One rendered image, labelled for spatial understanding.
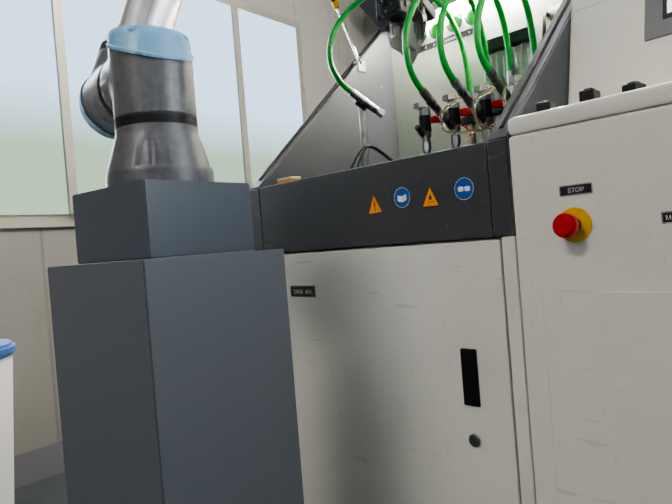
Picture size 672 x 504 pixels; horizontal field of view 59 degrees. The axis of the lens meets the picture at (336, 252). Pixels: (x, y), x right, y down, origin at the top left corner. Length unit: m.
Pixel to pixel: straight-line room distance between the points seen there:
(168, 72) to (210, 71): 2.32
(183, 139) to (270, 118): 2.57
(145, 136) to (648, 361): 0.76
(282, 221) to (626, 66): 0.76
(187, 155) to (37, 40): 1.93
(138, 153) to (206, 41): 2.41
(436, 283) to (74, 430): 0.63
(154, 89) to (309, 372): 0.75
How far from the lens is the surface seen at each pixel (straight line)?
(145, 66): 0.89
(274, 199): 1.41
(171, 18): 1.11
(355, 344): 1.25
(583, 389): 1.00
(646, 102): 0.94
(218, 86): 3.21
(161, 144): 0.85
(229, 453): 0.84
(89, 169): 2.70
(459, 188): 1.06
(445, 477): 1.19
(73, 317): 0.89
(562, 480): 1.06
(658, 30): 1.22
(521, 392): 1.05
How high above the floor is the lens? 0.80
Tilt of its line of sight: 1 degrees down
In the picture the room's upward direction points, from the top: 5 degrees counter-clockwise
